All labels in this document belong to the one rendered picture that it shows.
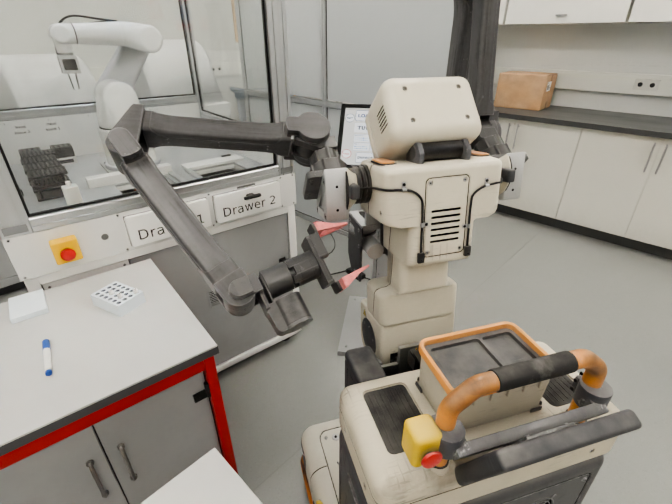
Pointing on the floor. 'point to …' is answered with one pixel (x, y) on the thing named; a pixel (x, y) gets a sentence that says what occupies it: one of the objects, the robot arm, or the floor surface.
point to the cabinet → (232, 333)
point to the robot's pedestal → (205, 485)
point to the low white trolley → (107, 395)
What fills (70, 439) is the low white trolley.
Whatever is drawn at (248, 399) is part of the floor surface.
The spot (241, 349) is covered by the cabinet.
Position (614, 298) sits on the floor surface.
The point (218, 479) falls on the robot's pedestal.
